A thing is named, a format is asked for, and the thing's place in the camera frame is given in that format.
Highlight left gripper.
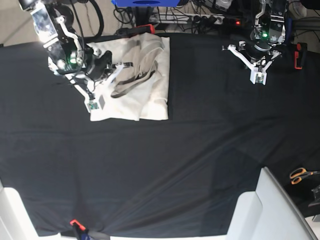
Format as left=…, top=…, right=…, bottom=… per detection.
left=246, top=42, right=272, bottom=63

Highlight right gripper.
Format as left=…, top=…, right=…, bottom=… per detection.
left=84, top=50, right=134, bottom=82

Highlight cream white T-shirt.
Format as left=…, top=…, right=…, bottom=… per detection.
left=90, top=33, right=170, bottom=122

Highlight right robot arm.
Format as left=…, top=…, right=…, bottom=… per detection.
left=19, top=0, right=116, bottom=87

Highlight orange black clamp top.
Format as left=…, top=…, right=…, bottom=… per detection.
left=115, top=24, right=156, bottom=38

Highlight orange black clamp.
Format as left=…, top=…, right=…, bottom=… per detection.
left=115, top=24, right=156, bottom=38
left=294, top=42, right=308, bottom=70
left=69, top=218, right=110, bottom=240

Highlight orange black clamp right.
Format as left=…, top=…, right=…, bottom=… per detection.
left=294, top=42, right=308, bottom=70

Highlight white power strip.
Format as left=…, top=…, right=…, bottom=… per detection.
left=149, top=12, right=225, bottom=25

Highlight blue box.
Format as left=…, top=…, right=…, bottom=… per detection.
left=111, top=0, right=180, bottom=8

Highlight black table cloth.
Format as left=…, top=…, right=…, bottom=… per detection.
left=0, top=33, right=320, bottom=238

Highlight black device right edge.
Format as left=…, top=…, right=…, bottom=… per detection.
left=308, top=185, right=320, bottom=208

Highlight white base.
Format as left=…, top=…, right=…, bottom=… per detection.
left=226, top=167, right=317, bottom=240
left=0, top=185, right=61, bottom=240

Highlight orange black clamp bottom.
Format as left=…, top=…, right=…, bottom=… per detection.
left=69, top=218, right=110, bottom=240

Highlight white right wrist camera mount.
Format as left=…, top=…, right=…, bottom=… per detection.
left=64, top=62, right=125, bottom=113

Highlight orange handled scissors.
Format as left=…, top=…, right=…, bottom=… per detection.
left=289, top=167, right=320, bottom=185

